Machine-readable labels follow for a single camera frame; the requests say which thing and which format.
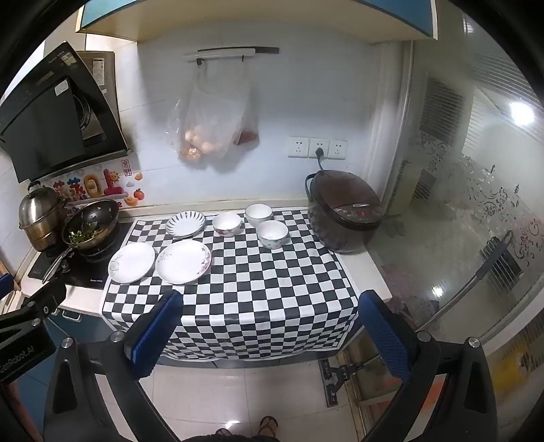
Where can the white bowl with dark rim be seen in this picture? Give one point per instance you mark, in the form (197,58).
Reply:
(258,213)

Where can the wok with green vegetables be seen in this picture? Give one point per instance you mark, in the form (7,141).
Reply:
(91,225)

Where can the blue upper cabinet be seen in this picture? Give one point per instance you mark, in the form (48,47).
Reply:
(255,17)

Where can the striped rim plate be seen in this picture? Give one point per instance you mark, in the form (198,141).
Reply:
(185,224)

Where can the blue cabinet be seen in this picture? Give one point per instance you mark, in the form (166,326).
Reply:
(83,329)
(255,17)

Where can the frosted sliding glass door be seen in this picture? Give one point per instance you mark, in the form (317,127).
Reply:
(467,191)

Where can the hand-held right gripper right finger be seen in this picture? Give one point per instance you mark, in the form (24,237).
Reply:
(382,335)

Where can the wall hook rail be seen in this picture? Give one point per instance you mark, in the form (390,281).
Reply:
(229,53)

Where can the white wall outlet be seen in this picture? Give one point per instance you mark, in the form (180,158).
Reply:
(338,149)
(318,142)
(298,147)

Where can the clear bag of brown eggs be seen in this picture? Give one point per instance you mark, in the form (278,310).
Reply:
(185,140)

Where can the stainless steel steamer pot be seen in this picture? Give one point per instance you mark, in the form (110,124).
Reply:
(40,212)

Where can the small white floral plate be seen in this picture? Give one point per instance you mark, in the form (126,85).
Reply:
(131,262)

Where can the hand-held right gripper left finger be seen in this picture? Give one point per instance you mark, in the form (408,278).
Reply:
(158,331)

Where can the fruit wall stickers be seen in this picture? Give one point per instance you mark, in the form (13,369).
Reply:
(91,185)

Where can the brown rice cooker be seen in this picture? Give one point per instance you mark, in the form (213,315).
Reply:
(344,212)

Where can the blue lower cabinet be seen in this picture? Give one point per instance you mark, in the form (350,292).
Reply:
(83,329)

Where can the black cooktop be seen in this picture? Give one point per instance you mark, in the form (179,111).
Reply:
(85,276)

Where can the black range hood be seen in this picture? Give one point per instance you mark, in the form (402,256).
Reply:
(42,127)

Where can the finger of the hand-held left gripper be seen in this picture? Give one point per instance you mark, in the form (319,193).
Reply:
(42,299)
(5,285)

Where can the large pink floral plate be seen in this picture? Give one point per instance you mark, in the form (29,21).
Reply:
(183,261)

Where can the white bowl with grey flowers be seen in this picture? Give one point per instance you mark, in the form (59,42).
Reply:
(272,233)

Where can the person's foot in sandal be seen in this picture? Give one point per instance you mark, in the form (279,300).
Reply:
(268,425)
(222,432)

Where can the black white checkered mat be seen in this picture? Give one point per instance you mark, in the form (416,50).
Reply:
(255,297)

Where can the white bowl with pink flowers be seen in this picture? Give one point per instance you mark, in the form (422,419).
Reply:
(227,224)

